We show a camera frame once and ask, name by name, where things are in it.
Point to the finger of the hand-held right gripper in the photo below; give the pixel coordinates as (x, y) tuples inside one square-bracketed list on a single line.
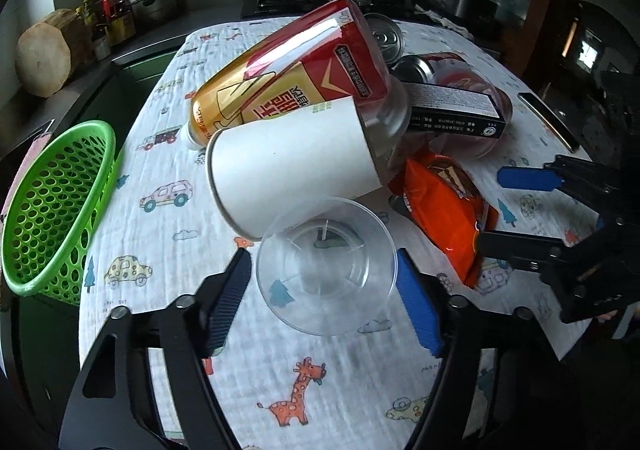
[(515, 250), (525, 177)]

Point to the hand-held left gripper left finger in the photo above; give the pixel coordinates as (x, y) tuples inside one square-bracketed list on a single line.
[(230, 300)]

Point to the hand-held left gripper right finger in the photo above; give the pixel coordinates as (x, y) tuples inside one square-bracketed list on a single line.
[(417, 300)]

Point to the orange snack packet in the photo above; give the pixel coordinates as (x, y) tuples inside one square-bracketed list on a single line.
[(440, 210)]

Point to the white paper cup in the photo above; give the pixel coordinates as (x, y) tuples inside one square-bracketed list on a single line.
[(290, 154)]

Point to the green plastic perforated basket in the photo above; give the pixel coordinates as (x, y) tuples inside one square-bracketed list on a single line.
[(50, 205)]

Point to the red and gold plastic bottle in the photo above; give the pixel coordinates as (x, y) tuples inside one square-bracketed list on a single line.
[(300, 59)]

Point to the person's right hand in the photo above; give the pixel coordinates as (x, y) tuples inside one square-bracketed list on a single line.
[(607, 317)]

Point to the black flat strip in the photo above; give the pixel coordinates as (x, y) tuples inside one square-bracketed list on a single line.
[(547, 119)]

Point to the pink clear plastic cup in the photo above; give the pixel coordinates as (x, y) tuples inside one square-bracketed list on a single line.
[(470, 144)]

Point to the white cartoon printed tablecloth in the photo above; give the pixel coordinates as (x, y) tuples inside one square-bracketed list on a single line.
[(165, 240)]

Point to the small printed cardboard box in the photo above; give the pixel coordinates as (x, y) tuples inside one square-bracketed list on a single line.
[(450, 102)]

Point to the red drink can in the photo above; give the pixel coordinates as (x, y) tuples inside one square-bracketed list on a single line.
[(420, 67)]

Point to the white rag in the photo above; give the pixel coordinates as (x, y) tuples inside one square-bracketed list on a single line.
[(450, 22)]

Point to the blue drink can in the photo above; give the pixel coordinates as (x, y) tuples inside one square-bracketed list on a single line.
[(387, 37)]

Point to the pink towel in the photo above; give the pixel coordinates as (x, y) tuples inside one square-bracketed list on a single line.
[(30, 152)]

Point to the dark sauce bottle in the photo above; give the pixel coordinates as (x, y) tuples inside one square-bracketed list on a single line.
[(101, 44)]

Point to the round wooden chopping block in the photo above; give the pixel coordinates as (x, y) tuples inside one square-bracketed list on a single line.
[(42, 59)]

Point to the oil bottle with red label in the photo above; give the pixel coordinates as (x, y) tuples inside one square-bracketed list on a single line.
[(117, 9)]

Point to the yellowish condiment bottle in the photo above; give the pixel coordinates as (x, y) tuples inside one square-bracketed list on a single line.
[(86, 12)]

